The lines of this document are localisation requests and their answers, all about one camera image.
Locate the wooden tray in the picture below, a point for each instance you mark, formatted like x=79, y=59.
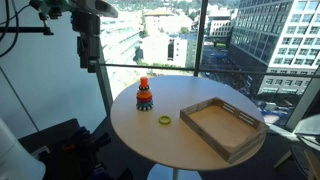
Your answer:
x=223, y=128

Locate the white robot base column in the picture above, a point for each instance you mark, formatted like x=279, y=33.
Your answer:
x=16, y=156

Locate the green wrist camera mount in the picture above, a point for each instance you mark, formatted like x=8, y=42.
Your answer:
x=55, y=6

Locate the black platform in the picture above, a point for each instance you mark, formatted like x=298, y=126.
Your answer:
x=50, y=133

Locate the pile of clamps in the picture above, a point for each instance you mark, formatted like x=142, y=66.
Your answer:
x=83, y=153

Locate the orange post striped base stacker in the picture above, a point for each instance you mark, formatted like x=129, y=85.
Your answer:
x=144, y=81

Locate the horizontal window rail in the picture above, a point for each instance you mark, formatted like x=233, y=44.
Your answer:
x=233, y=71

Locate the dark window mullion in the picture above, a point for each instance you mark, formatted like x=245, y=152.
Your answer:
x=201, y=33

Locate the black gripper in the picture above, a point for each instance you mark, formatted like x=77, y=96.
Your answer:
x=86, y=25

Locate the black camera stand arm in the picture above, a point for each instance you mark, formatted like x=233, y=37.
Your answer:
x=26, y=29

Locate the grey window pillar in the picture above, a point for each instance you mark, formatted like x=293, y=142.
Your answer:
x=104, y=86

